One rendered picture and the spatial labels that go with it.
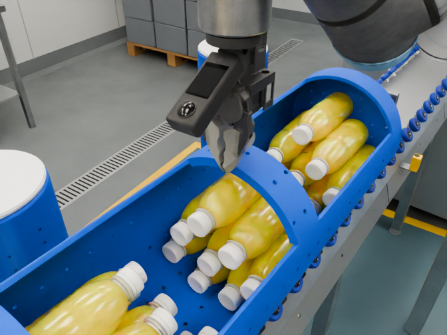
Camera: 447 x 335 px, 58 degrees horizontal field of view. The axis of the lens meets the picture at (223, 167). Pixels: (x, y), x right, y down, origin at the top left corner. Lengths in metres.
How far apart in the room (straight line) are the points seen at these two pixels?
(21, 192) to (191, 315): 0.46
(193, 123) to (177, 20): 3.64
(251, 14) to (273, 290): 0.36
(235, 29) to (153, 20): 3.84
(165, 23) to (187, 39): 0.26
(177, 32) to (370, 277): 2.89
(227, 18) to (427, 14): 0.21
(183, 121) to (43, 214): 0.58
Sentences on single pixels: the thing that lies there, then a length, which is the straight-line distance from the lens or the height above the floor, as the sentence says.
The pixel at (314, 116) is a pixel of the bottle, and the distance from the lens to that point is 0.87.
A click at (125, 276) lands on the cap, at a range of 0.56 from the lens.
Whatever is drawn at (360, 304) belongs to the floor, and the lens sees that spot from 2.05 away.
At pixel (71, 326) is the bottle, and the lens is 0.52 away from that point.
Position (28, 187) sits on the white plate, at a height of 1.04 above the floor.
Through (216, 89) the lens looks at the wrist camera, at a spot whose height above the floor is 1.38.
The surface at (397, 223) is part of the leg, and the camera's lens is 2.37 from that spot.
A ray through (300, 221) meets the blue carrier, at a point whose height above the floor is 1.17.
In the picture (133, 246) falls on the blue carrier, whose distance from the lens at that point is 0.75.
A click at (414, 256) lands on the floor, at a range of 2.35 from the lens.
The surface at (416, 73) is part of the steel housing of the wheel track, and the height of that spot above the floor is 0.93.
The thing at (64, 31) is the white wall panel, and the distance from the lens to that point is 4.62.
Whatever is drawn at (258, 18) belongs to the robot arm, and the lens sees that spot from 0.49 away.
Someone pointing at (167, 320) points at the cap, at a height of 1.13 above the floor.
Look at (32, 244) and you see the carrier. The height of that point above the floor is 0.93.
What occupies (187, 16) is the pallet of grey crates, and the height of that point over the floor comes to 0.53.
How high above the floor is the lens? 1.59
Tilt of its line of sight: 36 degrees down
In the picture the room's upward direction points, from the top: straight up
